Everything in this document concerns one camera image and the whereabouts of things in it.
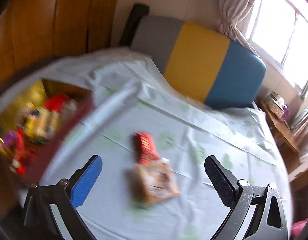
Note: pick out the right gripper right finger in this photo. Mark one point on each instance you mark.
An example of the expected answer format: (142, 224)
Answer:
(268, 220)

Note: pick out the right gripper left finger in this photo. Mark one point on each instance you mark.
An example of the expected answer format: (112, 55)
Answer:
(67, 195)

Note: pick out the purple candy packet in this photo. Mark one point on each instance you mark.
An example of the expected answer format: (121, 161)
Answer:
(9, 139)

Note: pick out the brown pastry snack packet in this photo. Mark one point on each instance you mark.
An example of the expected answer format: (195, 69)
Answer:
(157, 181)

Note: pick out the red snack packet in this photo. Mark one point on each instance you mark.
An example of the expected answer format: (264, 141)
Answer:
(147, 153)

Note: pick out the red gold gift box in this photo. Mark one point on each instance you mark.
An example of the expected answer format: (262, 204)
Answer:
(40, 132)

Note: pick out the wooden side table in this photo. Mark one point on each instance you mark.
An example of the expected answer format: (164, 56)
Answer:
(292, 144)

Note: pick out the red flat packet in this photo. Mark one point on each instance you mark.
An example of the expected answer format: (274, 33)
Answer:
(56, 102)

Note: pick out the white green-patterned tablecloth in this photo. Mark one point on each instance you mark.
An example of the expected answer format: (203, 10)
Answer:
(130, 96)

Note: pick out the tissue box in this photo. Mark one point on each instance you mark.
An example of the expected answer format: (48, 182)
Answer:
(276, 104)

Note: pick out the grey yellow blue chair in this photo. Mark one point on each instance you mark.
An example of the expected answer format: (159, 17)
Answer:
(200, 63)

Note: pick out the wooden wardrobe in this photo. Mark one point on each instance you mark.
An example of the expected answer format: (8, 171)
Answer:
(31, 30)

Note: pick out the window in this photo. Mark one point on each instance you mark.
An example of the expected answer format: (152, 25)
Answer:
(278, 30)

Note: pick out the beige curtain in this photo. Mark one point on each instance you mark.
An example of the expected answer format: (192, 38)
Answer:
(233, 12)

